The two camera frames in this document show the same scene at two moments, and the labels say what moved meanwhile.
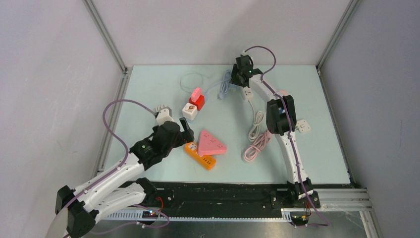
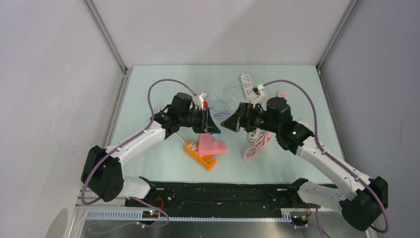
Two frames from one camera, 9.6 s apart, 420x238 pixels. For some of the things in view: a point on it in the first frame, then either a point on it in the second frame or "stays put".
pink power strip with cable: [259, 142] stays put
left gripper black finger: [185, 125] → [211, 128]
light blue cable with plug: [225, 85] → [221, 109]
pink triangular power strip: [208, 145] stays put
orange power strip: [207, 161] stays put
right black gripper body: [235, 78] → [255, 119]
